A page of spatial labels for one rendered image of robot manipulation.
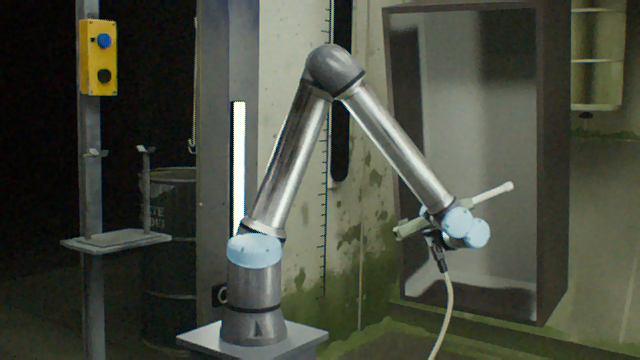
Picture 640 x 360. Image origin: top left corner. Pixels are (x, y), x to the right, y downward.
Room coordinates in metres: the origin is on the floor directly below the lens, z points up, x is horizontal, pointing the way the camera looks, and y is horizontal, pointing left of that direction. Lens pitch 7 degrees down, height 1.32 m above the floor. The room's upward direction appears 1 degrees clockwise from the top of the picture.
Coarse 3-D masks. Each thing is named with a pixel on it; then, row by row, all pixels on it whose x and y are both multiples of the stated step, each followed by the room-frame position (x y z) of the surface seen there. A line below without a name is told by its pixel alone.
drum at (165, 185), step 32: (160, 192) 3.34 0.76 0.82; (192, 192) 3.32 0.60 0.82; (160, 224) 3.35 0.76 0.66; (192, 224) 3.32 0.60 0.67; (160, 256) 3.35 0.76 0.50; (192, 256) 3.32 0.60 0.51; (160, 288) 3.35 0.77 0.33; (192, 288) 3.32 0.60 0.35; (160, 320) 3.35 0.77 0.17; (192, 320) 3.32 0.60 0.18
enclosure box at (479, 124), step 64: (448, 0) 2.69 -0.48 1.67; (512, 0) 2.39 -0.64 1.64; (448, 64) 2.91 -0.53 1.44; (512, 64) 2.75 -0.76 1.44; (448, 128) 2.96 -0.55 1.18; (512, 128) 2.80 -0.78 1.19; (512, 192) 2.85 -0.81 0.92; (448, 256) 3.07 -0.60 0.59; (512, 256) 2.90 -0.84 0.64; (512, 320) 2.57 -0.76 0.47
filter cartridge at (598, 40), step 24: (576, 0) 3.41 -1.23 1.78; (600, 0) 3.37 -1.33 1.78; (624, 0) 3.41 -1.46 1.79; (576, 24) 3.42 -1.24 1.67; (600, 24) 3.37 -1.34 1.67; (624, 24) 3.42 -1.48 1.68; (576, 48) 3.41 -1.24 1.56; (600, 48) 3.37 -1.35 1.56; (624, 48) 3.45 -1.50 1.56; (576, 72) 3.41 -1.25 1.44; (600, 72) 3.36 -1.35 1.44; (576, 96) 3.41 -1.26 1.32; (600, 96) 3.36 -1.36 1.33
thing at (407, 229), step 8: (504, 184) 2.52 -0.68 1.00; (512, 184) 2.51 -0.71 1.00; (488, 192) 2.49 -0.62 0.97; (496, 192) 2.50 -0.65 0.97; (464, 200) 2.45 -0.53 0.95; (472, 200) 2.47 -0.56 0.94; (480, 200) 2.48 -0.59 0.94; (472, 208) 2.45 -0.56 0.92; (400, 224) 2.39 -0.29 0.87; (408, 224) 2.38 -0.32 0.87; (416, 224) 2.39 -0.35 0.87; (424, 224) 2.39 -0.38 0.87; (432, 224) 2.40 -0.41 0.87; (400, 232) 2.37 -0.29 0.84; (408, 232) 2.37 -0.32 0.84; (416, 232) 2.38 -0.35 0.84; (432, 240) 2.40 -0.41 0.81; (432, 248) 2.40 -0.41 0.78; (440, 256) 2.39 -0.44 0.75; (440, 264) 2.39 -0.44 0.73; (440, 272) 2.40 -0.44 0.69
